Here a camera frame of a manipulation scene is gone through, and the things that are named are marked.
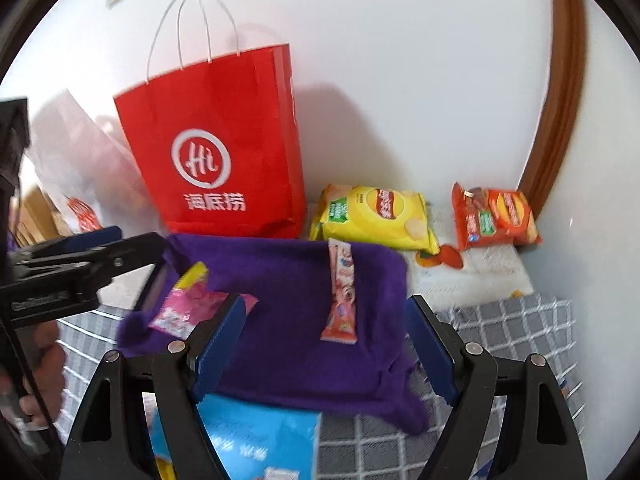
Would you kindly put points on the blue snack packet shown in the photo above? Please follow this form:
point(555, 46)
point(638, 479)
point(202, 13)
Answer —
point(260, 435)

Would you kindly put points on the orange potato chip bag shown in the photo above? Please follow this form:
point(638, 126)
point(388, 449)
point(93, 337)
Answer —
point(495, 215)

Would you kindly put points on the person's left hand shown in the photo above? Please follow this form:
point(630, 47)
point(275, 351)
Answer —
point(47, 365)

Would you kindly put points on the purple fabric storage basket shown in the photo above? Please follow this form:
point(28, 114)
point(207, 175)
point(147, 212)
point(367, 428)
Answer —
point(285, 300)

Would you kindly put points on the pink candy packet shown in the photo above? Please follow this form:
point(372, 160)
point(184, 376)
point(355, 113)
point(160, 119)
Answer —
point(185, 305)

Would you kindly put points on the white plastic bag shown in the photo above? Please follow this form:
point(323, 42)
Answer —
point(65, 160)

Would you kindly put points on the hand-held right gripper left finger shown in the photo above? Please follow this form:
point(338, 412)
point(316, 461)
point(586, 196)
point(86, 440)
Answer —
point(222, 345)

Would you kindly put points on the light wooden furniture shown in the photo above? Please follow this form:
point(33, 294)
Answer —
point(40, 215)

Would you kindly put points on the long pink snack packet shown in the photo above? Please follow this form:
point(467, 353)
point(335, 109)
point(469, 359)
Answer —
point(341, 290)

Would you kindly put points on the yellow potato chip bag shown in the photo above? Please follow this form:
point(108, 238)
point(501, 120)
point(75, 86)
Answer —
point(380, 215)

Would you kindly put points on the brown wooden door frame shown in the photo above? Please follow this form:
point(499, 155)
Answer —
point(565, 85)

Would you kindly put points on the red paper shopping bag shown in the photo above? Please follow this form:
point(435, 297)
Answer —
point(225, 110)

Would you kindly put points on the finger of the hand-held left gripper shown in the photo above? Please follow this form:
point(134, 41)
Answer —
point(132, 255)
point(92, 238)

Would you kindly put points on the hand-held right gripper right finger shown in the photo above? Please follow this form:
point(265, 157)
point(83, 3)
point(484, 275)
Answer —
point(431, 352)

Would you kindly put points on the grey grid-pattern bedsheet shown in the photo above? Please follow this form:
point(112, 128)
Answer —
point(510, 320)

